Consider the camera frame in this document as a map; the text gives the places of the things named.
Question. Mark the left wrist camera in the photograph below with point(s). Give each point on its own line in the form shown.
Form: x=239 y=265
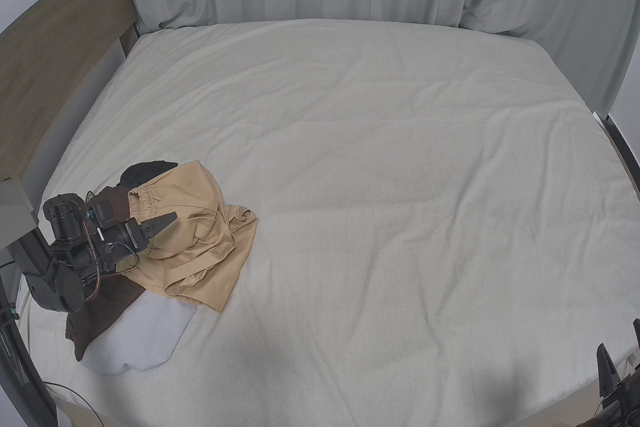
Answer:
x=104 y=212

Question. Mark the black garment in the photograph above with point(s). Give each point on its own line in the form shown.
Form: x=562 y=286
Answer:
x=145 y=172

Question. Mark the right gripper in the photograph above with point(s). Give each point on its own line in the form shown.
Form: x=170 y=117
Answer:
x=622 y=397

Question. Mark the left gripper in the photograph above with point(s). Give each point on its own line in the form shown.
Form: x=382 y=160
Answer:
x=125 y=242

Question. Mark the brown garment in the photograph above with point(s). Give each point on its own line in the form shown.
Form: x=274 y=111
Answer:
x=100 y=310

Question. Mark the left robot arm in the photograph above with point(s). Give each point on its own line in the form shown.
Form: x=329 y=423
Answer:
x=50 y=285

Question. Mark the bed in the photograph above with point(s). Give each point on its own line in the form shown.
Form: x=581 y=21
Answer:
x=350 y=140

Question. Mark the white garment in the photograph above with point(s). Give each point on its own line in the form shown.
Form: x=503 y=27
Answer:
x=140 y=335

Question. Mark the tan shorts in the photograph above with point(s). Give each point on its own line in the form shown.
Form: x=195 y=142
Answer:
x=190 y=195

